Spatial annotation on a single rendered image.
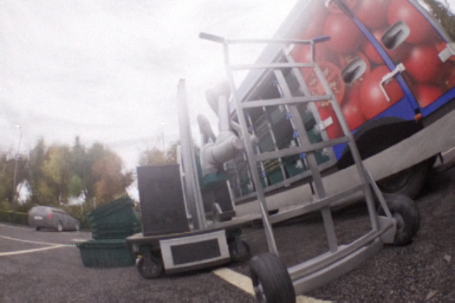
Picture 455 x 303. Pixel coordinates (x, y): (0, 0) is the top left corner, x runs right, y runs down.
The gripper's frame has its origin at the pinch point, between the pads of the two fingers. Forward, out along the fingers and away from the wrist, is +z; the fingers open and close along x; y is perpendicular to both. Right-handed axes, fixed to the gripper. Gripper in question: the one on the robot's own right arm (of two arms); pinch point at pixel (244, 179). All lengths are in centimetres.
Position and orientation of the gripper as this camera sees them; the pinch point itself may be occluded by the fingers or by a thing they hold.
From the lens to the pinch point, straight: 176.6
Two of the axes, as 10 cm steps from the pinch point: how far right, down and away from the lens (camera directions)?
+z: 2.0, 9.0, -3.9
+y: -9.3, 0.5, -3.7
